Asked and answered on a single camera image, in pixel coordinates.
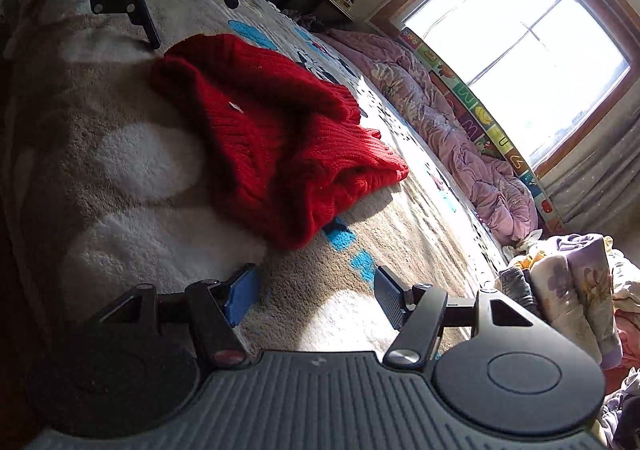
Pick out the pile of mixed clothes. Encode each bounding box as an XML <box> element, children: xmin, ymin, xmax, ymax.
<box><xmin>495</xmin><ymin>230</ymin><xmax>640</xmax><ymax>450</ymax></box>

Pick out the printed cartoon blanket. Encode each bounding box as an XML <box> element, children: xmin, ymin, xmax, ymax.
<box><xmin>0</xmin><ymin>0</ymin><xmax>511</xmax><ymax>361</ymax></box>

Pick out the pink quilt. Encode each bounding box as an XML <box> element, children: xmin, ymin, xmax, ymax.
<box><xmin>315</xmin><ymin>27</ymin><xmax>541</xmax><ymax>245</ymax></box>

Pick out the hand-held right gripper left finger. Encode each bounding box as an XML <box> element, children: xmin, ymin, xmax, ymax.
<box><xmin>82</xmin><ymin>264</ymin><xmax>261</xmax><ymax>367</ymax></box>

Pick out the colourful alphabet foam mat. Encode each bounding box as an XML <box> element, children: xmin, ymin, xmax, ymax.
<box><xmin>397</xmin><ymin>27</ymin><xmax>566</xmax><ymax>235</ymax></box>

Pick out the dark grey garment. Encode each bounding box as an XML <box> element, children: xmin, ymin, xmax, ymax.
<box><xmin>499</xmin><ymin>266</ymin><xmax>542</xmax><ymax>317</ymax></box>

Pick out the red knit sweater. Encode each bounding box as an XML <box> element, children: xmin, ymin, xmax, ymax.
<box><xmin>149</xmin><ymin>34</ymin><xmax>411</xmax><ymax>251</ymax></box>

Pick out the grey curtain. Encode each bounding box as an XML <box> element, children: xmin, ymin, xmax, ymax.
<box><xmin>540</xmin><ymin>120</ymin><xmax>640</xmax><ymax>241</ymax></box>

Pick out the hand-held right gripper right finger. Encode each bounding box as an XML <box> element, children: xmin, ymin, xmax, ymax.
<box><xmin>372</xmin><ymin>266</ymin><xmax>543</xmax><ymax>371</ymax></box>

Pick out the wooden framed window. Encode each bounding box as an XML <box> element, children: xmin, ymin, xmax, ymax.
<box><xmin>370</xmin><ymin>0</ymin><xmax>640</xmax><ymax>175</ymax></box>

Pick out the folded floral cloth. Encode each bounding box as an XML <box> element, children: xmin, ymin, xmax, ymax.
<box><xmin>530</xmin><ymin>234</ymin><xmax>624</xmax><ymax>371</ymax></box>

